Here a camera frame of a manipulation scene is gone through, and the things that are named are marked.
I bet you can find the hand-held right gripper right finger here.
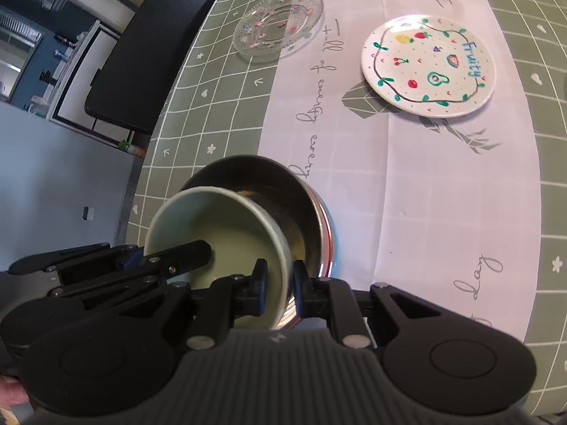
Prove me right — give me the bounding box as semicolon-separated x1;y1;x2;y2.
292;260;449;350

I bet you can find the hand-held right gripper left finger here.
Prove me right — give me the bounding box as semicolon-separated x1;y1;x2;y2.
82;258;269;351

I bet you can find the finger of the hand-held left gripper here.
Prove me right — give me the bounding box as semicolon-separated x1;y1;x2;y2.
8;242;145;275
46;239;213;300

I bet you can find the pale green ceramic bowl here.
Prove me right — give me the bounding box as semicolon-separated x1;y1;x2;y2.
145;186;294;332

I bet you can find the blue steel bowl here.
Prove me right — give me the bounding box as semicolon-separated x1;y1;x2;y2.
179;155;329;326

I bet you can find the white fruit-painted plate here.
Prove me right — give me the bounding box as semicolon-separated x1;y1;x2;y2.
361;14;497;119

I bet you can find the person's left hand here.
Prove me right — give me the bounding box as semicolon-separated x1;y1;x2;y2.
0;377;26;407

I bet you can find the white counter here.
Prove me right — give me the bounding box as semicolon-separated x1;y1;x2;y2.
46;20;138;147

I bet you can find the green checked tablecloth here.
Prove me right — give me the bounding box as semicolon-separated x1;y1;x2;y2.
117;0;567;425

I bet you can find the black chair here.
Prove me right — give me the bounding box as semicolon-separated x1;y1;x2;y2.
84;0;220;136

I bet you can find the clear patterned glass plate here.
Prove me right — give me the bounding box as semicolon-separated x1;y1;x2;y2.
233;0;325;63

